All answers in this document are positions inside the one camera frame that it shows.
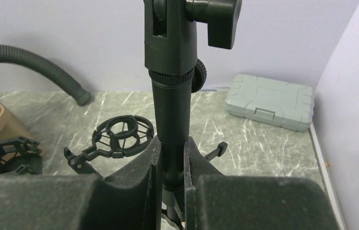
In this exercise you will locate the grey plastic case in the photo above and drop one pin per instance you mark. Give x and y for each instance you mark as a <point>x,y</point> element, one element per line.
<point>273,102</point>

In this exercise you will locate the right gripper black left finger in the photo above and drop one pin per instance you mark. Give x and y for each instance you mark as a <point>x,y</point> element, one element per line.
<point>129,199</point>

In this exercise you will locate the black tripod stand shock mount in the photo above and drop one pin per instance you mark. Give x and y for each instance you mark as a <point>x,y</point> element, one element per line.
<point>127,135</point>

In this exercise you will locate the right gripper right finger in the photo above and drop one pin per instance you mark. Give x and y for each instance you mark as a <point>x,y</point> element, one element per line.
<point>214,201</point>

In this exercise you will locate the black round base mic stand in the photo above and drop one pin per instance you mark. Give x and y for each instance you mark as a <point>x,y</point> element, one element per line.
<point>20,155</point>

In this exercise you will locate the black tripod stand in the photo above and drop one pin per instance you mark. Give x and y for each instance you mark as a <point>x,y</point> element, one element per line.
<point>170,41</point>

